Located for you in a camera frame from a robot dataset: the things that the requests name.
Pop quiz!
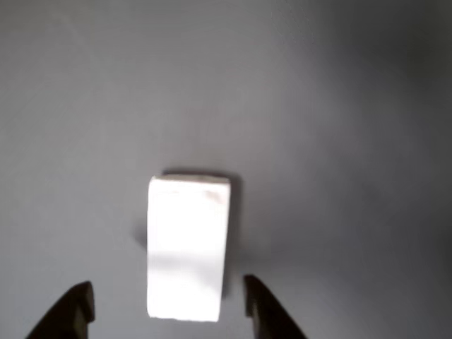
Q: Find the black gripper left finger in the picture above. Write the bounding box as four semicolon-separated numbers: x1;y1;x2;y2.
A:
24;280;95;339

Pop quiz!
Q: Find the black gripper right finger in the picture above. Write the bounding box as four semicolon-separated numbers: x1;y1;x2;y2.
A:
243;274;308;339

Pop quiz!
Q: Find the white rectangular block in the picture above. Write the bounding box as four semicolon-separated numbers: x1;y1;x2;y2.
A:
146;172;232;323

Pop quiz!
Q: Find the grey desk mat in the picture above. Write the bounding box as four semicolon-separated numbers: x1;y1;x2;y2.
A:
0;0;452;339

